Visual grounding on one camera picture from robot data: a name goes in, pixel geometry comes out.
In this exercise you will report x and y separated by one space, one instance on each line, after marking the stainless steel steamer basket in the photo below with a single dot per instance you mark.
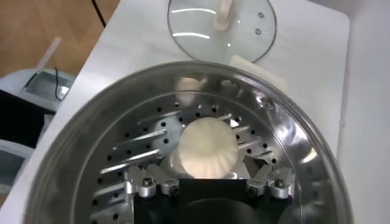
122 100

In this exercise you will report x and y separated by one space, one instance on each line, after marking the round glass pot lid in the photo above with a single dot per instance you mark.
198 39

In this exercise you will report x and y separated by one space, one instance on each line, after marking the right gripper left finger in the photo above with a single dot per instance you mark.
146 185

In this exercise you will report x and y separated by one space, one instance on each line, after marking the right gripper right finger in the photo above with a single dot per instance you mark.
280 185

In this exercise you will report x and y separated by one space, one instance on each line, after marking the white steamed baozi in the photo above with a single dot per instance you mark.
207 149

